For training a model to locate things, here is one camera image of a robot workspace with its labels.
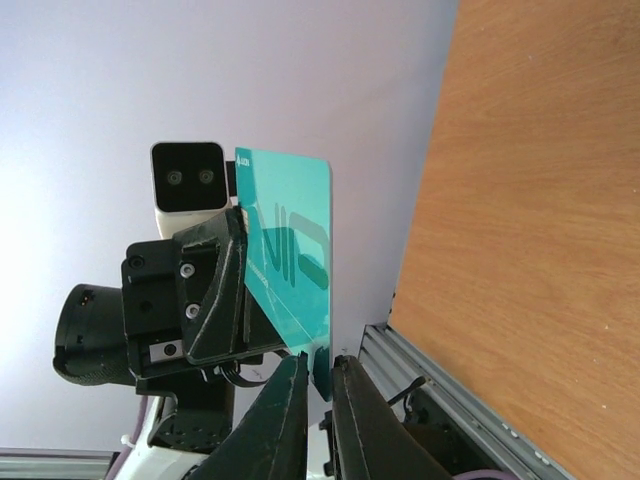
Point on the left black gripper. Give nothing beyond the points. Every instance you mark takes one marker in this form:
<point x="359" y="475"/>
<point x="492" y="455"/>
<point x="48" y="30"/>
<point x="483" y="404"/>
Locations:
<point x="182" y="302"/>

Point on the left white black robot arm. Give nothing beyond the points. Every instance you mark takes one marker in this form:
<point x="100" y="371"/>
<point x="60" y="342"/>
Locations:
<point x="91" y="350"/>

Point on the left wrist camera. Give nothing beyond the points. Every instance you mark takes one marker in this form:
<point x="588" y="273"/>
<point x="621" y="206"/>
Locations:
<point x="192" y="182"/>

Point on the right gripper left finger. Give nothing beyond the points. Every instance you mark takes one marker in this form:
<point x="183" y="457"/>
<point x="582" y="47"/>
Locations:
<point x="271" y="441"/>

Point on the teal VIP card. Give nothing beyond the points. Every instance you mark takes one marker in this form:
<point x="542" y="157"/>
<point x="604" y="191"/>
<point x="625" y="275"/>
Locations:
<point x="286" y="203"/>

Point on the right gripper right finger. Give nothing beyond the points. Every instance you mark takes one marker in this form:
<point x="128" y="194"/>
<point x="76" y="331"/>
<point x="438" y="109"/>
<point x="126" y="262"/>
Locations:
<point x="370" y="442"/>

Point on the aluminium front rail frame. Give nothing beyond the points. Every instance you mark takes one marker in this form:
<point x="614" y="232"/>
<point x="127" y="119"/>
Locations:
<point x="393" y="362"/>

